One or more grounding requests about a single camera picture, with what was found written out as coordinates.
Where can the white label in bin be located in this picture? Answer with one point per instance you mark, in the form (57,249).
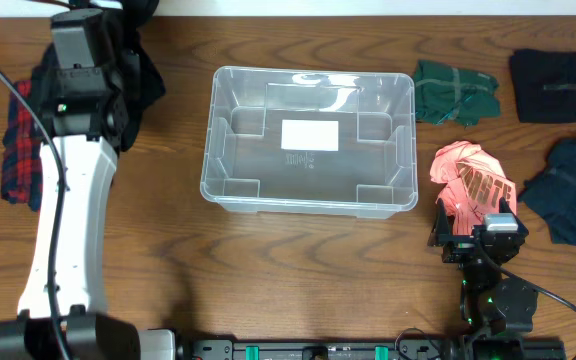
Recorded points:
(310,135)

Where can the navy folded garment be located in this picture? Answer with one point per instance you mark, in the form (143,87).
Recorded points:
(551,194)

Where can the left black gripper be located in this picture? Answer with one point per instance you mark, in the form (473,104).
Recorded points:
(131,73)

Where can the red navy plaid shirt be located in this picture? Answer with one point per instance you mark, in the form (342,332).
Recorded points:
(21,170)

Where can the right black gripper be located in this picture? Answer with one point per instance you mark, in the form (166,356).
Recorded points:
(461,245)

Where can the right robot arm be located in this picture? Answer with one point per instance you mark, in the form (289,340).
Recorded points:
(498,308)

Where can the dark green garment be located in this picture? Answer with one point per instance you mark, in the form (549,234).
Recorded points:
(444,93)

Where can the black garment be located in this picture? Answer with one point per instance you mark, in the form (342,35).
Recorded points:
(544,85)
(99,103)

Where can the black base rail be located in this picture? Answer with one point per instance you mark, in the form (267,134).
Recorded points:
(407,348)

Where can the clear plastic storage bin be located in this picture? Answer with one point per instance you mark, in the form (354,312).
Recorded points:
(372,175)

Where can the pink printed t-shirt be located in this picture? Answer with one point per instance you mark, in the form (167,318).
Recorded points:
(474,183)

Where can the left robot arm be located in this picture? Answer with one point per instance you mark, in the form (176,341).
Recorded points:
(62,311)

